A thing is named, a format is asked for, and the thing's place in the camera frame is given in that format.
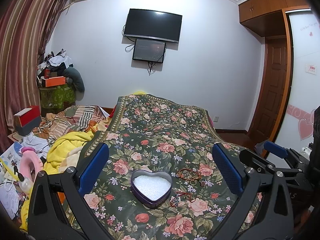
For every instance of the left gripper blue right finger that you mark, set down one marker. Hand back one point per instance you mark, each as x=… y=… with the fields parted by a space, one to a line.
x=230 y=167

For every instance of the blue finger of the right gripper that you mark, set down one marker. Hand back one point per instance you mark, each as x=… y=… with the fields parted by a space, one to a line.
x=275 y=149

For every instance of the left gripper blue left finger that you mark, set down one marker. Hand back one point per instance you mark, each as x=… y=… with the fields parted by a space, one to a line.
x=90 y=168

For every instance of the purple heart-shaped tin box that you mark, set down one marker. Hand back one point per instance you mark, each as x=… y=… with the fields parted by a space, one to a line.
x=151 y=188

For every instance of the white sliding wardrobe door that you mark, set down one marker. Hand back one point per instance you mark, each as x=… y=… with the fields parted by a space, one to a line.
x=296 y=130

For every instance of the brown wooden door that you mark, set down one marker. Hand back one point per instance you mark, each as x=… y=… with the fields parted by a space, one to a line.
x=271 y=90

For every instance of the yellow blanket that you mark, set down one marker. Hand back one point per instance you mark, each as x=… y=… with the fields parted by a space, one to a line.
x=65 y=144

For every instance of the striped patchwork quilt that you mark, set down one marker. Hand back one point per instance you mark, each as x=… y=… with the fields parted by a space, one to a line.
x=72 y=119

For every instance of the pink plush toy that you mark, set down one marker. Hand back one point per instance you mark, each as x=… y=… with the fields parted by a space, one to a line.
x=30 y=164

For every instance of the dark floral bedspread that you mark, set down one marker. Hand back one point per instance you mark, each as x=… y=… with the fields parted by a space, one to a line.
x=154 y=134

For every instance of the green patterned storage box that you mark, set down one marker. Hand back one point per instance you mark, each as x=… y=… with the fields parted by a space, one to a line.
x=56 y=99

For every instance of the red and grey box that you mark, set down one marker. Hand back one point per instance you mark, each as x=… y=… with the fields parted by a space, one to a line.
x=27 y=119

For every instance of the orange shoe box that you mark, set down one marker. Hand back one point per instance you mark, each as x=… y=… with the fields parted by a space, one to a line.
x=53 y=81

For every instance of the pile of clothes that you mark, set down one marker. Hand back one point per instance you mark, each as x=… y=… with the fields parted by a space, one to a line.
x=55 y=63

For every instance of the wooden wardrobe cabinet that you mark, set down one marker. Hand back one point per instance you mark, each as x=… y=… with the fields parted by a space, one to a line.
x=265 y=17

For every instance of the striped maroon curtain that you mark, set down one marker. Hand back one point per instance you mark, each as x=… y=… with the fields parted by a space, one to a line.
x=26 y=27

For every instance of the white wall socket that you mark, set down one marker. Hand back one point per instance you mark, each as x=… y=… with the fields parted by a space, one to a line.
x=216 y=118

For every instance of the small dark wall monitor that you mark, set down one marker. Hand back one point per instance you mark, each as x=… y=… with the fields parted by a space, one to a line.
x=149 y=50

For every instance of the black wall television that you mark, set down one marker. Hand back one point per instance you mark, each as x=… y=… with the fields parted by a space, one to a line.
x=157 y=25

